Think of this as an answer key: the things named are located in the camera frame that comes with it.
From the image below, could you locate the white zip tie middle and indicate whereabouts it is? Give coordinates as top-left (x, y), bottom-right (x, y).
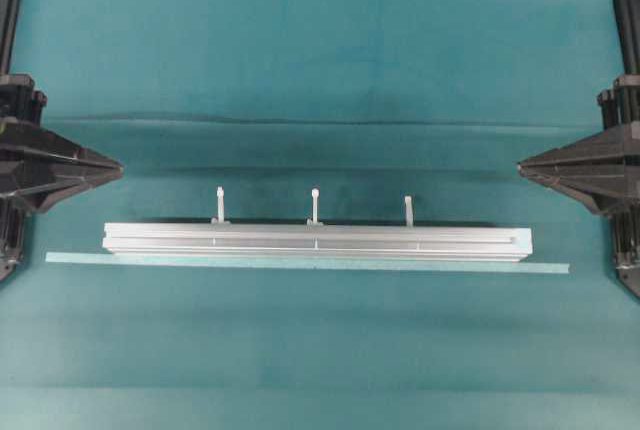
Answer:
top-left (307, 188), bottom-right (322, 225)

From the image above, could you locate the white zip tie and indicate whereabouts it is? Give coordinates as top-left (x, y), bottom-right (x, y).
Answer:
top-left (211, 186), bottom-right (229, 224)
top-left (307, 188), bottom-right (322, 225)
top-left (404, 195), bottom-right (414, 227)

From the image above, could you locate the white zip tie right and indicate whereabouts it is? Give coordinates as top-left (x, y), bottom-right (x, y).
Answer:
top-left (404, 195), bottom-right (414, 227)

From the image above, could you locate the white zip tie left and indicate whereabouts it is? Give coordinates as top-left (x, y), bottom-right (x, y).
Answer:
top-left (211, 186), bottom-right (229, 224)

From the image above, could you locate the light teal tape strip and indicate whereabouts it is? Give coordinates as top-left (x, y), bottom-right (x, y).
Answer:
top-left (45, 252), bottom-right (569, 275)

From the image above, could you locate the large silver metal rail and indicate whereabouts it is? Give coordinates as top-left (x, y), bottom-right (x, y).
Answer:
top-left (102, 222), bottom-right (533, 261)

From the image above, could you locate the teal table cloth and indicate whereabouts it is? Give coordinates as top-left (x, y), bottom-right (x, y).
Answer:
top-left (1, 0), bottom-right (639, 429)

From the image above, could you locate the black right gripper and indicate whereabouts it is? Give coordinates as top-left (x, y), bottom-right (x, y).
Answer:
top-left (518, 122), bottom-right (639, 216)

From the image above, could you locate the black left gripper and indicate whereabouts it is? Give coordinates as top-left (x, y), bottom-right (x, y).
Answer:
top-left (1, 119), bottom-right (124, 213)

